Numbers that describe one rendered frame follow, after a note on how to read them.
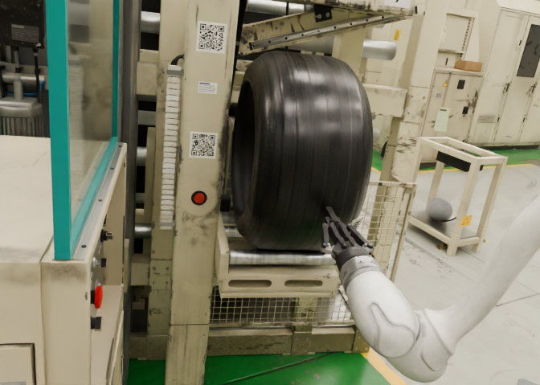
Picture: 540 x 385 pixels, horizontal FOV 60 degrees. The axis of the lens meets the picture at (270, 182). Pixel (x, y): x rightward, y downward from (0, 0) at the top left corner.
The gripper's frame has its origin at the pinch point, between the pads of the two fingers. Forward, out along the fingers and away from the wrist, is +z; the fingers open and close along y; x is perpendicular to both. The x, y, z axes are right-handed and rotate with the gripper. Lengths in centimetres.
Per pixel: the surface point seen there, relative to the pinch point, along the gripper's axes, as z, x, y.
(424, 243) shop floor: 190, 142, -167
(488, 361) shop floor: 56, 122, -131
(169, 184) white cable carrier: 25.9, 6.1, 39.8
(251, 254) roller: 15.0, 22.6, 15.4
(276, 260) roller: 14.1, 23.9, 7.8
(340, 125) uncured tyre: 10.8, -20.9, -1.4
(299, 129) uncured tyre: 9.8, -19.7, 9.4
